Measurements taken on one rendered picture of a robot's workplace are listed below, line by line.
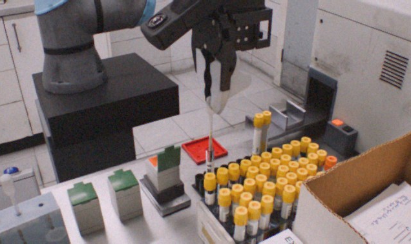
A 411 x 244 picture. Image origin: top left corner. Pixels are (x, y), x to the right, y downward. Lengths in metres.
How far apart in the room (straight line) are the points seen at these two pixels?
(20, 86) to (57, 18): 1.45
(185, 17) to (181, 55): 2.78
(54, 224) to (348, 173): 0.40
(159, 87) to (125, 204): 0.32
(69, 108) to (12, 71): 1.44
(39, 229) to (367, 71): 0.59
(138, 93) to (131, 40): 2.19
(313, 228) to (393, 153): 0.19
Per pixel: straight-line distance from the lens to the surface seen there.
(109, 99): 0.81
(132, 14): 0.88
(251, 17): 0.48
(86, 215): 0.60
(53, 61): 0.87
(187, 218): 0.62
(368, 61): 0.73
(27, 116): 2.35
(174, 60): 3.20
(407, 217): 0.60
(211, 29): 0.48
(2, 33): 2.16
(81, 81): 0.86
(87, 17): 0.85
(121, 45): 2.98
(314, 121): 0.81
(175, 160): 0.59
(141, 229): 0.61
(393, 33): 0.69
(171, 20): 0.45
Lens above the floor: 1.32
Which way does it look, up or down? 31 degrees down
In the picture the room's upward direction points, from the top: straight up
